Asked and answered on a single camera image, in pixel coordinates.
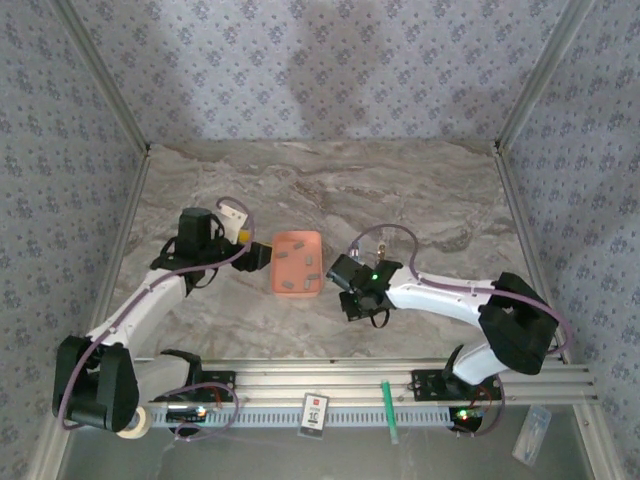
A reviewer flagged white card with red logo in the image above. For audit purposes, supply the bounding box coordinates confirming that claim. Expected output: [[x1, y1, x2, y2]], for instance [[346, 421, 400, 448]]
[[297, 392, 330, 442]]

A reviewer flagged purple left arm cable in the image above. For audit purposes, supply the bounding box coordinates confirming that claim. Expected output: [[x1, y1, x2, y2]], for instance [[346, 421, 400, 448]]
[[57, 197, 257, 442]]

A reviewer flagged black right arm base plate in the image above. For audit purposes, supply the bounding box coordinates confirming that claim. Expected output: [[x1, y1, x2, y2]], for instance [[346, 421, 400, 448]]
[[410, 368, 504, 403]]

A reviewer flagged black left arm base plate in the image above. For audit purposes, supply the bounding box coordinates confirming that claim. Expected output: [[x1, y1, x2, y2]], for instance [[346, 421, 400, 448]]
[[147, 369, 238, 404]]

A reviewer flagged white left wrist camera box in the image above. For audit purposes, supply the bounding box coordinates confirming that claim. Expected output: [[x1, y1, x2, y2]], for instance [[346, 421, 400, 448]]
[[219, 197, 250, 234]]

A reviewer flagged circuit board with lights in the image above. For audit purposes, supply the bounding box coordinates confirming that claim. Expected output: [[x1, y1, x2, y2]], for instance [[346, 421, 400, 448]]
[[166, 405, 209, 424], [449, 406, 489, 424]]

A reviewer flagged grey slotted cable duct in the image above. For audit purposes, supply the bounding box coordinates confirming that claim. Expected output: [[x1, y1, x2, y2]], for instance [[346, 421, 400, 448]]
[[139, 406, 452, 429]]

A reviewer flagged orange plastic tray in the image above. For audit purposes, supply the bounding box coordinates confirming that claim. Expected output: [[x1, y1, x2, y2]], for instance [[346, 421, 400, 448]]
[[268, 229, 325, 300]]

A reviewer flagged clear plastic bag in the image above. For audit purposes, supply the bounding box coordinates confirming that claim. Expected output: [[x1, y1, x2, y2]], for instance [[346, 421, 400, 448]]
[[511, 404, 553, 467]]

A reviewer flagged masking tape roll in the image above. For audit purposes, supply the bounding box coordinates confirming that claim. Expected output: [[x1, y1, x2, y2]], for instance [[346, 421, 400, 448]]
[[117, 405, 153, 441]]

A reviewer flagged green marker pen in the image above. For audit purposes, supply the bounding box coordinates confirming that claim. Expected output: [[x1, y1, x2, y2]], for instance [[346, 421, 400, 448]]
[[380, 379, 402, 446]]

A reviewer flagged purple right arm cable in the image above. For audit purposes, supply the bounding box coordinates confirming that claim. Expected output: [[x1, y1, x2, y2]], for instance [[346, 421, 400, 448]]
[[352, 223, 575, 440]]

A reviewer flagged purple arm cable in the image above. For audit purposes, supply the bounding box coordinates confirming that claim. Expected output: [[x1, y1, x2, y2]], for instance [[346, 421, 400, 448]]
[[352, 223, 575, 440], [57, 197, 257, 442]]

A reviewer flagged aluminium frame post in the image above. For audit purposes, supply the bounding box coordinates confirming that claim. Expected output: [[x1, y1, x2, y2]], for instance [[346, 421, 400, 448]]
[[49, 0, 153, 154], [496, 0, 597, 151]]

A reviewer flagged aluminium cross rail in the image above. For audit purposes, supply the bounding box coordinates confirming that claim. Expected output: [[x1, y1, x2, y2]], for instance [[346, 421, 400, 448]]
[[52, 357, 599, 407]]

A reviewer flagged grey metal panel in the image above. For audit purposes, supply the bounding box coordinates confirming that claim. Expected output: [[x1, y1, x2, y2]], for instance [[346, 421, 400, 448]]
[[54, 405, 599, 480]]

